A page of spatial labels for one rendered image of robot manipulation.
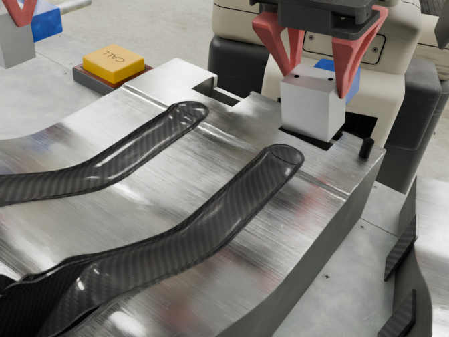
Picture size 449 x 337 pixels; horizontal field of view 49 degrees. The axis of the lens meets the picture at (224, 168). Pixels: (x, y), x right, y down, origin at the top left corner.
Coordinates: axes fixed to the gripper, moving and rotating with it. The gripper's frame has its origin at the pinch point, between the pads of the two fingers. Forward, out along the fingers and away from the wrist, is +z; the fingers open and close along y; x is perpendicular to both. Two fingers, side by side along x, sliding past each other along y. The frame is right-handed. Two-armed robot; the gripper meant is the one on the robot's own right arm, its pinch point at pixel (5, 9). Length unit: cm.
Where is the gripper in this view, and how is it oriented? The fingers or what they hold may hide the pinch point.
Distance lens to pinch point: 55.1
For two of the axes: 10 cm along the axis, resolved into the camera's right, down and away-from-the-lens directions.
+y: 8.1, 4.3, -4.0
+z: -1.0, 7.7, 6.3
